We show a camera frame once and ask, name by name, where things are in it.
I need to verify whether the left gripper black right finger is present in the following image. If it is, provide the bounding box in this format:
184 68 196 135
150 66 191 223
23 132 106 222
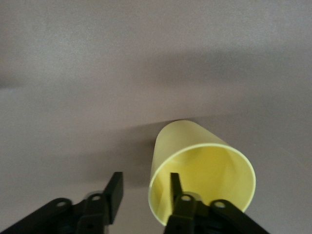
164 172 269 234

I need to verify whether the yellow plastic cup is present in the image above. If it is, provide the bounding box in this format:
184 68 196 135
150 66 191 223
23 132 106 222
148 119 256 226

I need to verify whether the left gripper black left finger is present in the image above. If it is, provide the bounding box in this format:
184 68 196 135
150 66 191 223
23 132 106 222
0 172 124 234

